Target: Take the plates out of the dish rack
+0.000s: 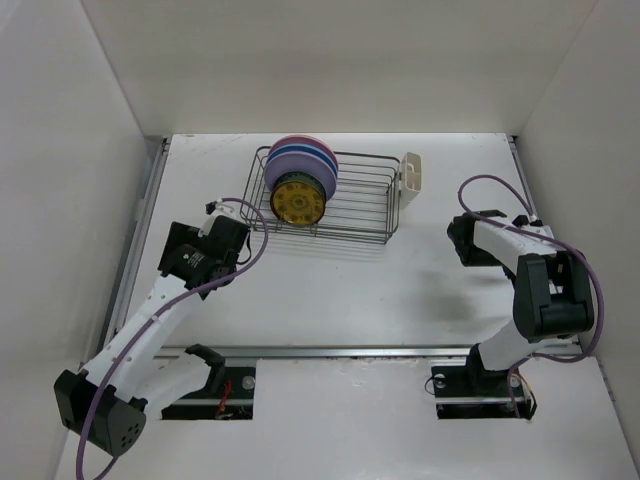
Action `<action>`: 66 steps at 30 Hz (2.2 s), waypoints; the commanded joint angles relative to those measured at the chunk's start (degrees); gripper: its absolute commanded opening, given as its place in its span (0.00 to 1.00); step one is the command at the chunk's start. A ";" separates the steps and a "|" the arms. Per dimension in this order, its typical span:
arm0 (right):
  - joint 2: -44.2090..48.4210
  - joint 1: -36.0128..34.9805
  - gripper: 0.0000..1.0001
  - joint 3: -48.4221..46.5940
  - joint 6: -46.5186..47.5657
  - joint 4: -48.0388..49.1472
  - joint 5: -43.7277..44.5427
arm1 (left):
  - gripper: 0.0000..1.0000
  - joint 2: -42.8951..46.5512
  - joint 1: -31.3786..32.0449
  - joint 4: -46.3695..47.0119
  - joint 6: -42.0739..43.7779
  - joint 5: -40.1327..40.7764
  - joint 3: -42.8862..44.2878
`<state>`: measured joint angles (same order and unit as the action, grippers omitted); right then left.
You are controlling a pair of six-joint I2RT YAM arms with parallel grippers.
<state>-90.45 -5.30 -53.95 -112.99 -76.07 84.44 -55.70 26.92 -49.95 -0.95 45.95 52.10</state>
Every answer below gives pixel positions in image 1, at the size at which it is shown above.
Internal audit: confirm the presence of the aluminium front rail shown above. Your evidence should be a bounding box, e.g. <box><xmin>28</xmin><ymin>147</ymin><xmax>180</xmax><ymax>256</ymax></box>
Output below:
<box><xmin>154</xmin><ymin>344</ymin><xmax>581</xmax><ymax>361</ymax></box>

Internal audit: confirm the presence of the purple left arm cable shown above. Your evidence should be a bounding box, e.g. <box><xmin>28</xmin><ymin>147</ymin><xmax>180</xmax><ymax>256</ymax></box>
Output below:
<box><xmin>74</xmin><ymin>197</ymin><xmax>272</xmax><ymax>480</ymax></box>

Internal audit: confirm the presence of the white cutlery holder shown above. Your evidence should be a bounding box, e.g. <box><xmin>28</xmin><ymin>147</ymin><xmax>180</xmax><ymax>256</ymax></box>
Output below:
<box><xmin>399</xmin><ymin>152</ymin><xmax>422</xmax><ymax>210</ymax></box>

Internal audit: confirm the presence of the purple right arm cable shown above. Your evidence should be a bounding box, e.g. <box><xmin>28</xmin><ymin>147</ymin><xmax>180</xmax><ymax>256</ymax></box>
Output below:
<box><xmin>457</xmin><ymin>174</ymin><xmax>605</xmax><ymax>419</ymax></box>

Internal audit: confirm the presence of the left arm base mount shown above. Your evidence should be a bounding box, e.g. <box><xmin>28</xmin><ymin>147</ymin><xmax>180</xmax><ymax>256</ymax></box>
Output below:
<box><xmin>161</xmin><ymin>364</ymin><xmax>257</xmax><ymax>421</ymax></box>

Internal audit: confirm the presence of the lilac plate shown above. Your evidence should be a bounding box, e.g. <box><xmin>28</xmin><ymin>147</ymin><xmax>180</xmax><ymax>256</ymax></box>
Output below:
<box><xmin>264</xmin><ymin>152</ymin><xmax>337</xmax><ymax>199</ymax></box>

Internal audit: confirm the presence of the pink plate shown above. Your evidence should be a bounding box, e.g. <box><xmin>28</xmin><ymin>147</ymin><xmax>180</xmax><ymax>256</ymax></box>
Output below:
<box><xmin>268</xmin><ymin>134</ymin><xmax>339</xmax><ymax>176</ymax></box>

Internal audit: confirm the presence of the wire dish rack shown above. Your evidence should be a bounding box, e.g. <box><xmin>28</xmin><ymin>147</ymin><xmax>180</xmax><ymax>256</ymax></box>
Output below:
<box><xmin>240</xmin><ymin>146</ymin><xmax>400</xmax><ymax>245</ymax></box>

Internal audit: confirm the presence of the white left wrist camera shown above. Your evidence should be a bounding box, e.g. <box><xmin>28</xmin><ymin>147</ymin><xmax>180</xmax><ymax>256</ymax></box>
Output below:
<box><xmin>198</xmin><ymin>198</ymin><xmax>238</xmax><ymax>237</ymax></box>

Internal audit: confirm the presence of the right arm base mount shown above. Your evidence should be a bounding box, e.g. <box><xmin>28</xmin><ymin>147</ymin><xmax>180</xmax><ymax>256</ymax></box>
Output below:
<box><xmin>425</xmin><ymin>364</ymin><xmax>537</xmax><ymax>421</ymax></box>

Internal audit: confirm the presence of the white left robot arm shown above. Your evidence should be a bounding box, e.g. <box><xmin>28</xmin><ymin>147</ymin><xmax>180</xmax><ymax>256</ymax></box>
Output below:
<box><xmin>54</xmin><ymin>209</ymin><xmax>249</xmax><ymax>458</ymax></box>

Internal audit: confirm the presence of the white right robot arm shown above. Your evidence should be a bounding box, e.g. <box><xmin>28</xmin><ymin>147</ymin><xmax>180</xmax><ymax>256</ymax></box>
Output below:
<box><xmin>447</xmin><ymin>210</ymin><xmax>594</xmax><ymax>394</ymax></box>

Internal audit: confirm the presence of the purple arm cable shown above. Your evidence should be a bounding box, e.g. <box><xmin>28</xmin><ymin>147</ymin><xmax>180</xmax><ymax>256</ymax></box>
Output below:
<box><xmin>74</xmin><ymin>197</ymin><xmax>272</xmax><ymax>480</ymax></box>
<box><xmin>457</xmin><ymin>174</ymin><xmax>605</xmax><ymax>419</ymax></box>

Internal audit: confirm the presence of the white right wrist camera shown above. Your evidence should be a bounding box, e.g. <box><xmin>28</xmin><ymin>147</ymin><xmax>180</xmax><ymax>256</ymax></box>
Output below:
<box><xmin>512</xmin><ymin>214</ymin><xmax>553</xmax><ymax>238</ymax></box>

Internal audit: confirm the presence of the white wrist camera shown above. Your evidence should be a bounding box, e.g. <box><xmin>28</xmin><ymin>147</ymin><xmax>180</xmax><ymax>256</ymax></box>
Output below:
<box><xmin>198</xmin><ymin>198</ymin><xmax>238</xmax><ymax>237</ymax></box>
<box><xmin>512</xmin><ymin>214</ymin><xmax>553</xmax><ymax>238</ymax></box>

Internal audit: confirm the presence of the yellow patterned plate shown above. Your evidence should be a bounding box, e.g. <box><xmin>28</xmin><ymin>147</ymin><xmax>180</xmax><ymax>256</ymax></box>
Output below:
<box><xmin>269</xmin><ymin>180</ymin><xmax>327</xmax><ymax>227</ymax></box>

